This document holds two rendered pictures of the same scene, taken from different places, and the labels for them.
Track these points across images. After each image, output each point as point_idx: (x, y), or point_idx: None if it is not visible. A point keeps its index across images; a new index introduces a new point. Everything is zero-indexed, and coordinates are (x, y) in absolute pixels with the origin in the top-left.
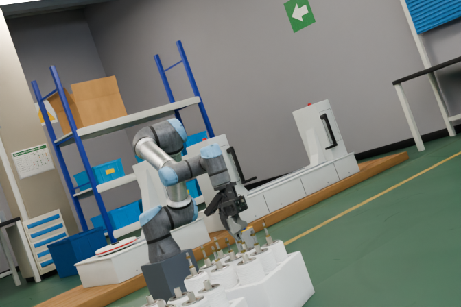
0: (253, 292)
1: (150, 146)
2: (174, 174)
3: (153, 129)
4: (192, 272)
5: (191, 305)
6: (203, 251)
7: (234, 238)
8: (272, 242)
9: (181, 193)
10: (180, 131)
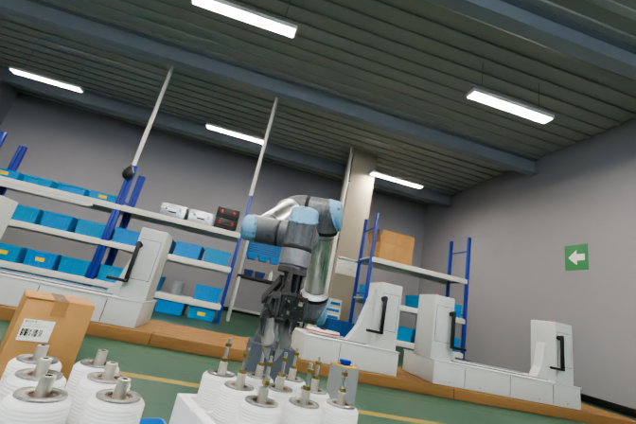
0: None
1: (282, 204)
2: (254, 226)
3: (308, 199)
4: (219, 367)
5: (8, 399)
6: (262, 353)
7: (264, 353)
8: (341, 404)
9: (314, 286)
10: (334, 214)
